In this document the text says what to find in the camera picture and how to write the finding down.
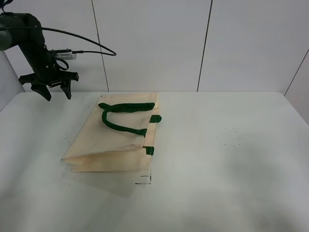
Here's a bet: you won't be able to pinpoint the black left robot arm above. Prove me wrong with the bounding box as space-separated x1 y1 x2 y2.
0 13 79 101

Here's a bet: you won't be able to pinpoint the black camera cable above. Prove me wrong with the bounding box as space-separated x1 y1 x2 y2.
0 0 117 71

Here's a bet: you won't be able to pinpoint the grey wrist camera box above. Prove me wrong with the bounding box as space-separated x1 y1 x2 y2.
50 49 76 60

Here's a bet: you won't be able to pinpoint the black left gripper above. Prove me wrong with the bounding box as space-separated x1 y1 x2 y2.
19 50 79 101

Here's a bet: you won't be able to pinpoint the cream linen bag green handles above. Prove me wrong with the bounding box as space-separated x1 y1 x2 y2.
62 93 162 172

